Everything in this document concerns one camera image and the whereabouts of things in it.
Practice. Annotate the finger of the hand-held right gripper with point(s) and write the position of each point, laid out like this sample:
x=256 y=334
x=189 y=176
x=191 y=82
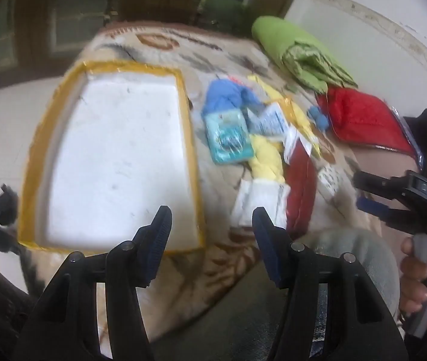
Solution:
x=381 y=183
x=371 y=206

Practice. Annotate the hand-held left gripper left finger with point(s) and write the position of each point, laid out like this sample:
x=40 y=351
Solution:
x=159 y=241

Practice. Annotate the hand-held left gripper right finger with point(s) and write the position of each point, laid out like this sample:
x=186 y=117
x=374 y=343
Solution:
x=270 y=250

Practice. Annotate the plain white packet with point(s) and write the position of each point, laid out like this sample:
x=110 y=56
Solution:
x=260 y=199

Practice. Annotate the red bag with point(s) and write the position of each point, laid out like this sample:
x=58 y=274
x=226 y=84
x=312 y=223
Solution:
x=364 y=116

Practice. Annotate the red fabric pouch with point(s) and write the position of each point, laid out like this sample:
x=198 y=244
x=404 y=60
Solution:
x=301 y=180

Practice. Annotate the white foam box yellow taped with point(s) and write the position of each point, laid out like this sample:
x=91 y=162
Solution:
x=123 y=150

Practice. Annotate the teal wipes packet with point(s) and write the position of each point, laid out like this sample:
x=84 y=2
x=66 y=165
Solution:
x=226 y=137

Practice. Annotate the white packet blue print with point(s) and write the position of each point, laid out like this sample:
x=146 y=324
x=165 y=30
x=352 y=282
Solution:
x=268 y=122

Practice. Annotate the blue fluffy towel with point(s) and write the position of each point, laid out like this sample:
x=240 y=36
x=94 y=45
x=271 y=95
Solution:
x=223 y=96

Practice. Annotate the person's right hand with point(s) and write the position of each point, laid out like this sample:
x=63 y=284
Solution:
x=415 y=270

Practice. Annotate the white dotted packet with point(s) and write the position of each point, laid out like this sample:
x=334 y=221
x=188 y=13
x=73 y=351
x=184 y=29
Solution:
x=330 y=177

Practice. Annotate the small blue plush toy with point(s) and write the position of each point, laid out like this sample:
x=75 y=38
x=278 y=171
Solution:
x=319 y=117

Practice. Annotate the green rolled blanket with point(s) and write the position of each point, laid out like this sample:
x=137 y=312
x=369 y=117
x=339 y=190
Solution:
x=300 y=50

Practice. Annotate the wooden glass door cabinet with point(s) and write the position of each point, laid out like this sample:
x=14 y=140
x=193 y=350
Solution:
x=123 y=3

